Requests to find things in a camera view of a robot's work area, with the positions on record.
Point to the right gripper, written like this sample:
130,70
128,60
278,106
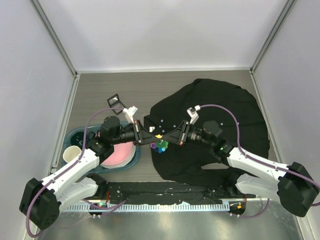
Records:
174,136

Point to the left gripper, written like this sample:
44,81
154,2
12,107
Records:
141,135

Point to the rainbow flower brooch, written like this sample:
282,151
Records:
159,146

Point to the black button shirt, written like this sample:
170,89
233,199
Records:
228,107

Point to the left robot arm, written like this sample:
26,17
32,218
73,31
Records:
43,200

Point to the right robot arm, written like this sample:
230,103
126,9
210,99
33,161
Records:
290,185

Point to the white plate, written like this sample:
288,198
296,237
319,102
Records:
128,161

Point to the black folding mirror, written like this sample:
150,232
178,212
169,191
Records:
116,104

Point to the blue plastic bin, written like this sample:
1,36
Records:
117,163

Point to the dark green mug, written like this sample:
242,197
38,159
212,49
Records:
77,139

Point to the light blue mug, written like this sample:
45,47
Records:
71,153

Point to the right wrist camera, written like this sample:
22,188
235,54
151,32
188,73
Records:
193,113

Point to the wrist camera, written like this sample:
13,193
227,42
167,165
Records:
129,113
193,113

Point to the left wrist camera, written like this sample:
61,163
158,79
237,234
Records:
129,113

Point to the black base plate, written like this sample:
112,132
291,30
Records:
163,193

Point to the white cable duct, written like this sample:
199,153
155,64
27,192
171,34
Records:
131,208

